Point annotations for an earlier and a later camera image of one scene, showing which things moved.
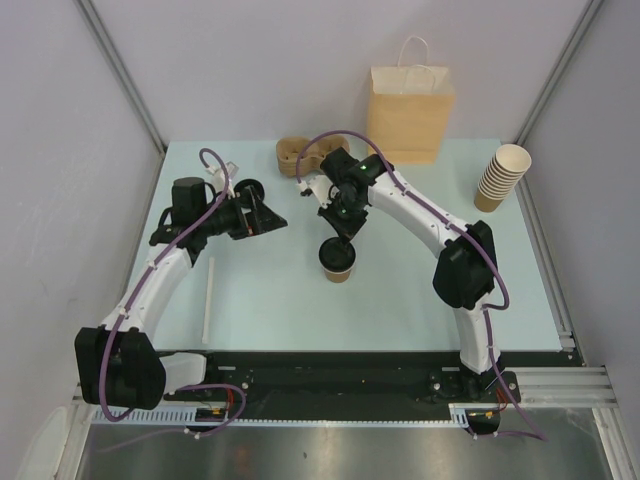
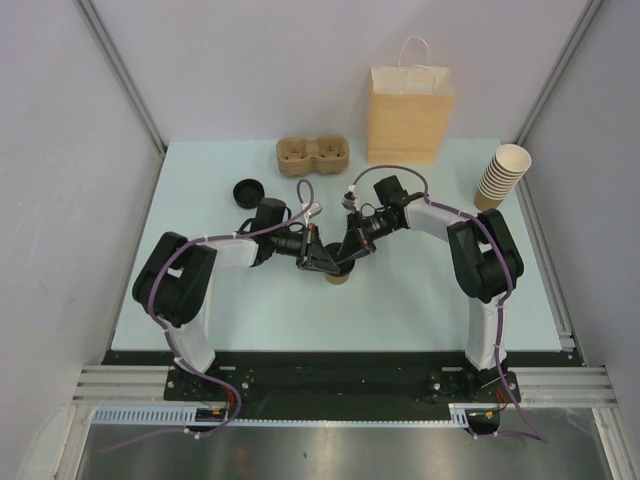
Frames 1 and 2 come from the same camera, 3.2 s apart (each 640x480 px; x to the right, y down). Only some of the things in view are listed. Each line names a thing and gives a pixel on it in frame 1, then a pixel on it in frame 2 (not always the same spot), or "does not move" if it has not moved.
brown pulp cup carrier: (289, 150) does not move
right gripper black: (346, 230) to (358, 242)
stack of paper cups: (503, 173) does not move
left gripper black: (258, 221) to (316, 258)
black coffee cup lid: (337, 255) does not move
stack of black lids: (247, 182) does not move
